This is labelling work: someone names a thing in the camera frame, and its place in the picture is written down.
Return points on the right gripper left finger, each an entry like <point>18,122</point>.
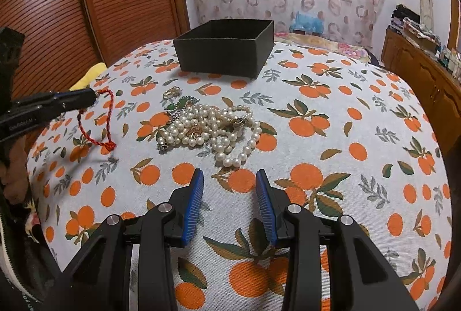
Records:
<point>98,277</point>

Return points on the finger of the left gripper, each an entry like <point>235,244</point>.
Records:
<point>74,100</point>

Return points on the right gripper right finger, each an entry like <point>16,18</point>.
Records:
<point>360,277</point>

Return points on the black jewelry box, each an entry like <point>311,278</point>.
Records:
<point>237,47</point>

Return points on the left hand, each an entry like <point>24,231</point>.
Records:
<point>15,177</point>

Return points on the yellow plush toy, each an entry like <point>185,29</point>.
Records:
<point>91,74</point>

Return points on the wooden louvered wardrobe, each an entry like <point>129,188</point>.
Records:
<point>64,38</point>

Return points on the green leaf brooch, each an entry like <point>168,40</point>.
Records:
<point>176,108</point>

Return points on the orange print bed cover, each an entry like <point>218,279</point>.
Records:
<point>338,135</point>

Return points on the wooden sideboard cabinet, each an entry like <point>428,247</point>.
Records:
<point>435,88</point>

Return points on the floral quilt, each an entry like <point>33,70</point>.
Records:
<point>310,41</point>

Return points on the bottles and toiletries cluster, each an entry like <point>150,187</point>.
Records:
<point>449,59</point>

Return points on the blue bag on box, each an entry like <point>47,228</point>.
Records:
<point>307,25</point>

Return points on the stack of folded clothes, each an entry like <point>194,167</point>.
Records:
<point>407,23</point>

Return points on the gold ring clasp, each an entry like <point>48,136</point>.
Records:
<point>172,92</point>

